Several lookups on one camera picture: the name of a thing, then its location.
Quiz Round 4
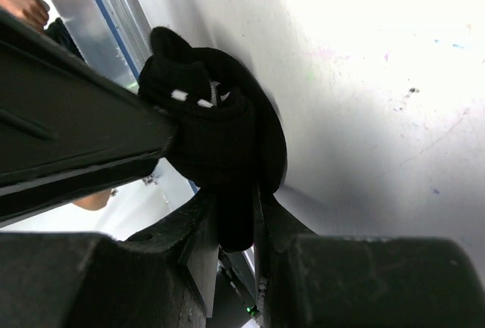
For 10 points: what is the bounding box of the black sock with white stripes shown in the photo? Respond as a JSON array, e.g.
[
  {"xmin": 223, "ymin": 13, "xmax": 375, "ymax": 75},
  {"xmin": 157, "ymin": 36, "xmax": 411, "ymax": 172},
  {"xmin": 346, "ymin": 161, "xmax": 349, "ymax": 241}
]
[{"xmin": 139, "ymin": 27, "xmax": 287, "ymax": 252}]

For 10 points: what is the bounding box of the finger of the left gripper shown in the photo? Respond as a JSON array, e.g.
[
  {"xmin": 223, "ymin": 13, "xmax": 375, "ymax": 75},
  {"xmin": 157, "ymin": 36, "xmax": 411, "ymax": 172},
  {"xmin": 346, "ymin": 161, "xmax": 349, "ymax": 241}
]
[
  {"xmin": 1, "ymin": 13, "xmax": 177, "ymax": 188},
  {"xmin": 1, "ymin": 155, "xmax": 158, "ymax": 223}
]

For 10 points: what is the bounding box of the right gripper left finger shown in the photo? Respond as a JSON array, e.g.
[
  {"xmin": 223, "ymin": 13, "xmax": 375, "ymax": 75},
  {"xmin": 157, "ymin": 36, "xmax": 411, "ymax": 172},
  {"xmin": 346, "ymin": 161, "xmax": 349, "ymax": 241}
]
[{"xmin": 1, "ymin": 191, "xmax": 217, "ymax": 327}]

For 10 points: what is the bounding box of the aluminium rail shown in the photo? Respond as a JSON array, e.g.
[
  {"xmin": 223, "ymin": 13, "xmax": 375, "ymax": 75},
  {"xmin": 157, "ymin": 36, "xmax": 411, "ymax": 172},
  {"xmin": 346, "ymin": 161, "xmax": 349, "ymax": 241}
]
[{"xmin": 7, "ymin": 0, "xmax": 202, "ymax": 230}]

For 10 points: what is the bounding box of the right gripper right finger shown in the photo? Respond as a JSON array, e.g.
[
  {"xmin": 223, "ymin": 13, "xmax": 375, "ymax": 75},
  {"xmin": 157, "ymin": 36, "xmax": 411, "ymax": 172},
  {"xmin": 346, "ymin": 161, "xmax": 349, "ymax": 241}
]
[{"xmin": 252, "ymin": 187, "xmax": 484, "ymax": 327}]

